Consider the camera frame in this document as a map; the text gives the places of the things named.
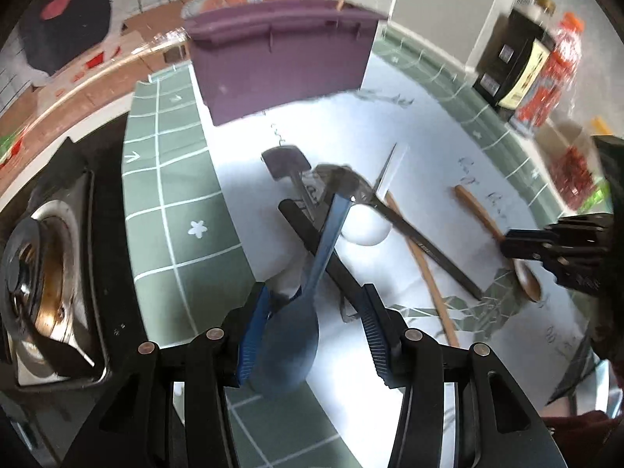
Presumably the dark glass bottle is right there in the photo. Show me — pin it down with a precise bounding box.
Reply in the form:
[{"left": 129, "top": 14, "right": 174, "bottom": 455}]
[{"left": 474, "top": 0, "right": 557, "bottom": 112}]

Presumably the white paper sheet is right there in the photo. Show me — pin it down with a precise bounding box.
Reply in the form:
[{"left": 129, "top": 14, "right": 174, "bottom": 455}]
[{"left": 195, "top": 51, "right": 601, "bottom": 468}]

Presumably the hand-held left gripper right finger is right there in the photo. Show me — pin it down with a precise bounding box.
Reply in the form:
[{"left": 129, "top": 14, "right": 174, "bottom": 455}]
[{"left": 360, "top": 283, "right": 561, "bottom": 468}]

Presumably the long wooden utensil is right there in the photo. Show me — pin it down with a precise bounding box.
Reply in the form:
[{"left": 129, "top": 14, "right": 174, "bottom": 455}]
[{"left": 384, "top": 193, "right": 461, "bottom": 349}]

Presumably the orange drink bottle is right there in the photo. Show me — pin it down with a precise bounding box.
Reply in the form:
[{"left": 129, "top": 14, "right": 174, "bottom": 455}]
[{"left": 509, "top": 12, "right": 586, "bottom": 136}]

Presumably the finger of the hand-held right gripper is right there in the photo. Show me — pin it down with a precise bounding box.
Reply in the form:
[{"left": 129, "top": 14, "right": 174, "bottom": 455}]
[{"left": 500, "top": 228, "right": 562, "bottom": 261}]

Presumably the metal ladle with black handle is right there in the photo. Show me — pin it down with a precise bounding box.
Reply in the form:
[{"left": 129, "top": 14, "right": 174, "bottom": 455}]
[{"left": 311, "top": 163, "right": 484, "bottom": 301}]

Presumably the dark red clothing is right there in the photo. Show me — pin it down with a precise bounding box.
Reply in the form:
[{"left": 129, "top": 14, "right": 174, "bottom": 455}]
[{"left": 540, "top": 408, "right": 624, "bottom": 468}]

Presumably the wooden spoon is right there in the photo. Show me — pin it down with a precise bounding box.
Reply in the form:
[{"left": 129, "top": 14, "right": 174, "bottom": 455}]
[{"left": 454, "top": 184, "right": 543, "bottom": 303}]

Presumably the bag of red chilies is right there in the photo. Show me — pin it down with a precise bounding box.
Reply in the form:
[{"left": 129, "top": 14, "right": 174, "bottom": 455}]
[{"left": 548, "top": 119, "right": 608, "bottom": 211}]

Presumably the white plastic spoon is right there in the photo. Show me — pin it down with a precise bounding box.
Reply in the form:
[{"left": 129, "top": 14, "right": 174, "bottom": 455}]
[{"left": 266, "top": 202, "right": 393, "bottom": 303}]

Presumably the gas stove burner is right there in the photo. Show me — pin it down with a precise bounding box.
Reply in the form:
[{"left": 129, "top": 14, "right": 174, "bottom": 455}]
[{"left": 0, "top": 107, "right": 147, "bottom": 468}]

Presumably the kitchen knife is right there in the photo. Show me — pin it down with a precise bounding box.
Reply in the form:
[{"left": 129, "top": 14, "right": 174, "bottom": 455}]
[{"left": 375, "top": 143, "right": 410, "bottom": 199}]

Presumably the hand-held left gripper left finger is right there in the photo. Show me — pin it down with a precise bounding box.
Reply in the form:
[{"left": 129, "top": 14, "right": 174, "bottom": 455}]
[{"left": 63, "top": 282, "right": 270, "bottom": 468}]

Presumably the grey spatula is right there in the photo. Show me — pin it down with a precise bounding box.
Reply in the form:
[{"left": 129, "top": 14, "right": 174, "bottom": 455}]
[{"left": 262, "top": 145, "right": 317, "bottom": 220}]

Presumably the red green packet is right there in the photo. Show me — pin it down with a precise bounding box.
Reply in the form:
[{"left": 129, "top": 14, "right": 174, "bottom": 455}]
[{"left": 0, "top": 129, "right": 26, "bottom": 170}]

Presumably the black panel with red hearts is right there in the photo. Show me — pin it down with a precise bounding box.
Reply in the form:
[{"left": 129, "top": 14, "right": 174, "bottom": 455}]
[{"left": 14, "top": 0, "right": 117, "bottom": 78}]

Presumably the purple utensil holder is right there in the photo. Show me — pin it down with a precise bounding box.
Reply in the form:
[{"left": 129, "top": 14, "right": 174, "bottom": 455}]
[{"left": 186, "top": 0, "right": 381, "bottom": 126}]

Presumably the blue plastic spoon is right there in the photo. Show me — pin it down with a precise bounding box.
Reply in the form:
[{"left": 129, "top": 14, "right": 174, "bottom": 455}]
[{"left": 251, "top": 192, "right": 353, "bottom": 397}]

